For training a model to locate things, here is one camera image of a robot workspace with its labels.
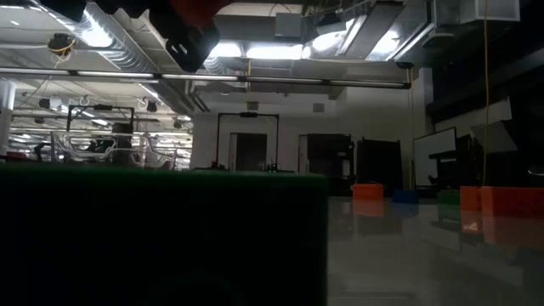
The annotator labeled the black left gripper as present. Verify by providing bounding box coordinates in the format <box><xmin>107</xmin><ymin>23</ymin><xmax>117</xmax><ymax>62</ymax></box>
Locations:
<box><xmin>95</xmin><ymin>0</ymin><xmax>222</xmax><ymax>73</ymax></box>

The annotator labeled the large green block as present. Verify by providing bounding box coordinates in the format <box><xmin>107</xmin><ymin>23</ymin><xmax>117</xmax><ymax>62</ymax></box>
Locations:
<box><xmin>0</xmin><ymin>163</ymin><xmax>329</xmax><ymax>306</ymax></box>
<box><xmin>437</xmin><ymin>190</ymin><xmax>462</xmax><ymax>205</ymax></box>

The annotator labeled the large orange block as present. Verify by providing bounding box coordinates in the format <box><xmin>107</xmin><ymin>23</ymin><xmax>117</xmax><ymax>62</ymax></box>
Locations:
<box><xmin>460</xmin><ymin>185</ymin><xmax>485</xmax><ymax>213</ymax></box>
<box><xmin>352</xmin><ymin>183</ymin><xmax>386</xmax><ymax>201</ymax></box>
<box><xmin>481</xmin><ymin>185</ymin><xmax>544</xmax><ymax>218</ymax></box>

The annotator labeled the bright ceiling light panel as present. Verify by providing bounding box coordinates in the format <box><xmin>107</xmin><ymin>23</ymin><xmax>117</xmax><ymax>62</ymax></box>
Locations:
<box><xmin>245</xmin><ymin>43</ymin><xmax>303</xmax><ymax>60</ymax></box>
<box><xmin>210</xmin><ymin>40</ymin><xmax>243</xmax><ymax>59</ymax></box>

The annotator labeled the dark door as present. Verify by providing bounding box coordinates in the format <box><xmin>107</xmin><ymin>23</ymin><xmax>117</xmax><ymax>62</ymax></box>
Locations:
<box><xmin>229</xmin><ymin>133</ymin><xmax>268</xmax><ymax>173</ymax></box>

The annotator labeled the distant black robot table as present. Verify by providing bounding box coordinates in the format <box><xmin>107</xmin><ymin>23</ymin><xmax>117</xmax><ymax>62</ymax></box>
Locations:
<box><xmin>193</xmin><ymin>161</ymin><xmax>295</xmax><ymax>174</ymax></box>

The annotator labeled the small blue block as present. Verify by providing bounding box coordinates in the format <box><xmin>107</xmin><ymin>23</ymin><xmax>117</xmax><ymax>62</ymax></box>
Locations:
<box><xmin>393</xmin><ymin>190</ymin><xmax>420</xmax><ymax>204</ymax></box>

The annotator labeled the whiteboard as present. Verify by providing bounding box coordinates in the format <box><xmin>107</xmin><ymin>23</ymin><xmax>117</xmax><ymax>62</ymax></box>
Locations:
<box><xmin>413</xmin><ymin>127</ymin><xmax>458</xmax><ymax>187</ymax></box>

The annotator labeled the white ceiling box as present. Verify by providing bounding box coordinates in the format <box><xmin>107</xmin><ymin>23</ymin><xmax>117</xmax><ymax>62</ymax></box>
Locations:
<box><xmin>461</xmin><ymin>0</ymin><xmax>520</xmax><ymax>23</ymax></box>

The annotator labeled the grey tilted panel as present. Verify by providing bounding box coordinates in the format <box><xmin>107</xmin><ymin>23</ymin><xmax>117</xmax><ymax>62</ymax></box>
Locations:
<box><xmin>471</xmin><ymin>120</ymin><xmax>519</xmax><ymax>154</ymax></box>

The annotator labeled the silver spiral air duct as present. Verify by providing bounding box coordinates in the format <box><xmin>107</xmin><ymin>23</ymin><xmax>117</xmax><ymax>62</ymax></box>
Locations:
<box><xmin>29</xmin><ymin>0</ymin><xmax>159</xmax><ymax>71</ymax></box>

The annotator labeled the grey duct box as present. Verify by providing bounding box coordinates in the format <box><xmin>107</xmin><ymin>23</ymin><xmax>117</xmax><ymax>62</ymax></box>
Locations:
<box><xmin>275</xmin><ymin>12</ymin><xmax>303</xmax><ymax>38</ymax></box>

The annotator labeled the long black light rail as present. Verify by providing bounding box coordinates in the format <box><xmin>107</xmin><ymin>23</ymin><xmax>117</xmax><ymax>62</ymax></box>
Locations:
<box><xmin>0</xmin><ymin>66</ymin><xmax>412</xmax><ymax>90</ymax></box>

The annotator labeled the black yellow cable reel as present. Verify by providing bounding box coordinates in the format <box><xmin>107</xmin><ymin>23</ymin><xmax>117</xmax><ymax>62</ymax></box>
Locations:
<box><xmin>47</xmin><ymin>32</ymin><xmax>77</xmax><ymax>59</ymax></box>

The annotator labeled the shiny metal air duct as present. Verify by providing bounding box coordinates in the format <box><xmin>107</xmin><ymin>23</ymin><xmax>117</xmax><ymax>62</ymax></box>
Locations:
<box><xmin>303</xmin><ymin>0</ymin><xmax>434</xmax><ymax>61</ymax></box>

